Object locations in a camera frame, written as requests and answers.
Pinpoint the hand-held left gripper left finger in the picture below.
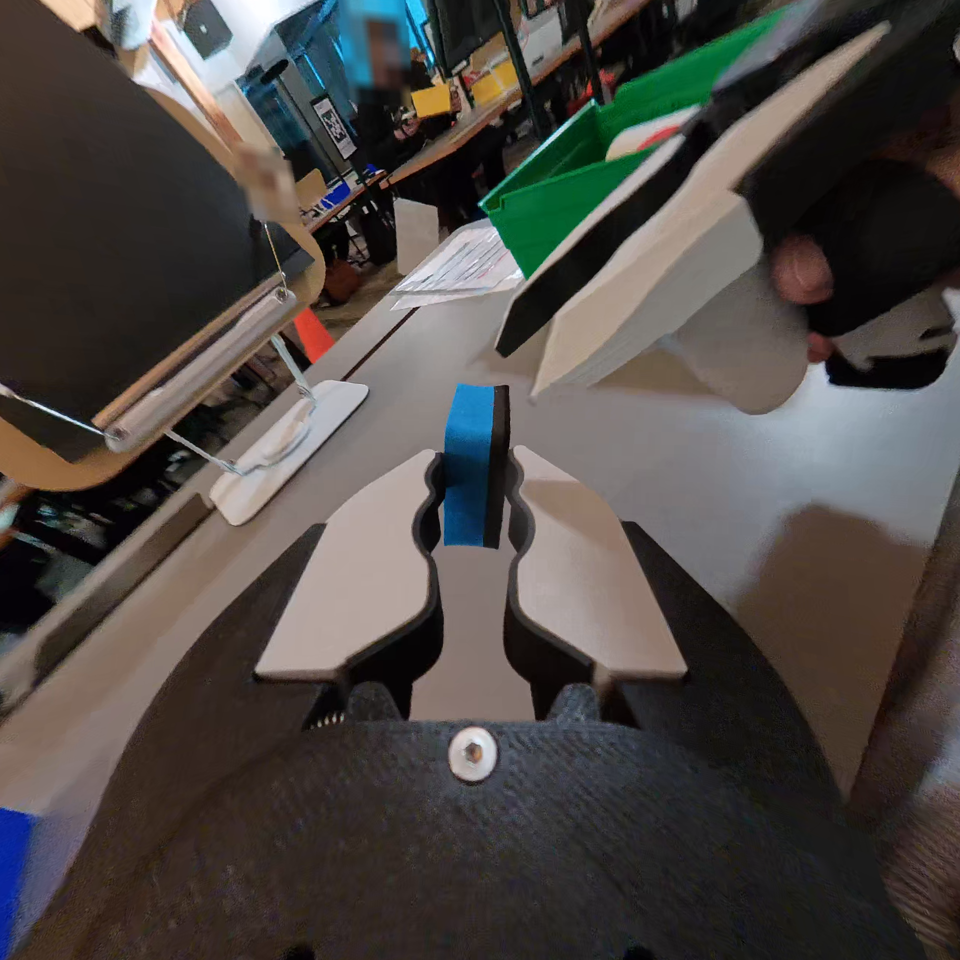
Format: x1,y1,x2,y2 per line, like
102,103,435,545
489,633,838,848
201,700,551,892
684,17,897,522
255,450,445,719

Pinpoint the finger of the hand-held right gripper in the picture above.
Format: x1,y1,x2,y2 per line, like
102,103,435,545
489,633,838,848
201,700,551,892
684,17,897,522
495,21,894,417

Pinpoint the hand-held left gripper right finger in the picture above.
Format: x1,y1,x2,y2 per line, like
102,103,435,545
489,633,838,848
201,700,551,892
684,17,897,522
504,446,689,719

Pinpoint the green plastic bin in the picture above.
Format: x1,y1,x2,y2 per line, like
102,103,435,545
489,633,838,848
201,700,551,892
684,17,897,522
478,3,796,280

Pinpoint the blue black whiteboard eraser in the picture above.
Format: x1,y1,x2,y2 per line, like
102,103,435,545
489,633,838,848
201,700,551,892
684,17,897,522
442,384,511,550

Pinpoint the blue plastic bin with sticker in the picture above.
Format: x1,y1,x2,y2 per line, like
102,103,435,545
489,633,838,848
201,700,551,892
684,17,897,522
0,808,39,960

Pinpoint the person's right hand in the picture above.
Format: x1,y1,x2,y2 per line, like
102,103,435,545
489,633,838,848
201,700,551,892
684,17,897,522
771,231,836,306

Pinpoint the white red plastic item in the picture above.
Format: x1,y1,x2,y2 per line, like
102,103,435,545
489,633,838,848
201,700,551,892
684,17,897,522
603,105,704,162

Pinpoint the laminated paper sheet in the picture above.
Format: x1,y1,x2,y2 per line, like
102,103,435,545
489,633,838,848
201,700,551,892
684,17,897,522
390,223,526,311

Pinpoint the orange traffic cone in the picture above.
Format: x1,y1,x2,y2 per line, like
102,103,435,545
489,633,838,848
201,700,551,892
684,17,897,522
291,306,337,363

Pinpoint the person's striped trouser leg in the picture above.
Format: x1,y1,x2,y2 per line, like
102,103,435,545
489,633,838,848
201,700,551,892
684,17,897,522
877,772,960,960

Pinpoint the large cardboard backed black screen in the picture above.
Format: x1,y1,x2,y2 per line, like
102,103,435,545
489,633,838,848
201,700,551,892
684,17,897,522
0,0,327,492

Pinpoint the white wire stand base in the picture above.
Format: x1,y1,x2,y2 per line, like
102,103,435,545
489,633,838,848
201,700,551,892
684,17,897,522
161,333,370,528

